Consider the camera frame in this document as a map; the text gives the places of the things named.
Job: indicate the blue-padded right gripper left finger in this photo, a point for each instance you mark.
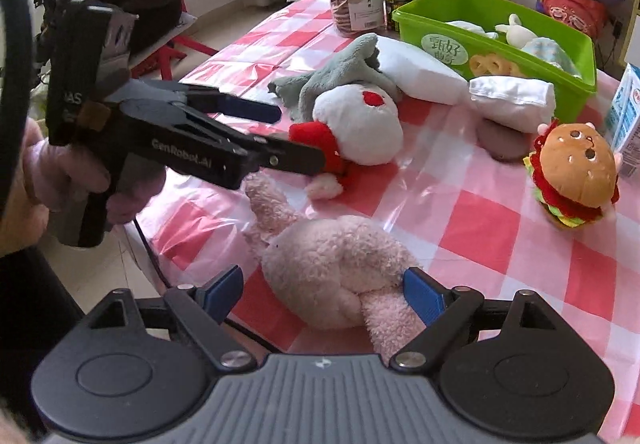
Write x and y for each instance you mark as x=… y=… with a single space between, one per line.
x=199 y=313

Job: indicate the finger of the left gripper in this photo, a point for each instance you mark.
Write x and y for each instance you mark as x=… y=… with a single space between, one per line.
x=272 y=152
x=212 y=101

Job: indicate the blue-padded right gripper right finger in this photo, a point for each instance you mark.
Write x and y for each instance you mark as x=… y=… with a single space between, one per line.
x=447 y=314

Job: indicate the white plush with red cheeks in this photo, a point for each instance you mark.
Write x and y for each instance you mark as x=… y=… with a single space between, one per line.
x=353 y=125

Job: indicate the pink plush toy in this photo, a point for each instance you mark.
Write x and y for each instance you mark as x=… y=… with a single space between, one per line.
x=332 y=273

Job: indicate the grey-green plush towel toy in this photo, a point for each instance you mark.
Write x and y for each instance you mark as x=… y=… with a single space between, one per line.
x=357 y=63

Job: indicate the hamburger plush toy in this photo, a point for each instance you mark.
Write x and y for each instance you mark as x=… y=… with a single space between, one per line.
x=574 y=173

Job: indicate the rabbit doll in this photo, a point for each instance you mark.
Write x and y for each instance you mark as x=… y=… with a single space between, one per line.
x=543 y=48

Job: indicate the white tissue pack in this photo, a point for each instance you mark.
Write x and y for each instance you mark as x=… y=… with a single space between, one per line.
x=474 y=28

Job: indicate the gloved left hand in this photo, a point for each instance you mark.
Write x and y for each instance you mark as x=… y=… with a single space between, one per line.
x=55 y=175

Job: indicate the red stool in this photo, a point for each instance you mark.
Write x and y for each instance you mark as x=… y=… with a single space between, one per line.
x=165 y=51

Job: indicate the red white checkered tablecloth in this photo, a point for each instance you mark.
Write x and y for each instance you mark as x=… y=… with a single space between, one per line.
x=468 y=219

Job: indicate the white foam block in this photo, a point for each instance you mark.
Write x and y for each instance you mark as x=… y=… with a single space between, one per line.
x=420 y=75

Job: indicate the green plastic bin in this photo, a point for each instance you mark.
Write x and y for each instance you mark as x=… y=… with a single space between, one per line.
x=423 y=23

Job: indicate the white folded cloth bundle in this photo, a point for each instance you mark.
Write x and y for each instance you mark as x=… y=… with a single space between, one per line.
x=518 y=103

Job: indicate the blue white milk carton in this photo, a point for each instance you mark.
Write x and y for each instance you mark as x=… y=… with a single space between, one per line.
x=621 y=123

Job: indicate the red snack barrel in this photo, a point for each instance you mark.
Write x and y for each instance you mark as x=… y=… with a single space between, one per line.
x=586 y=16

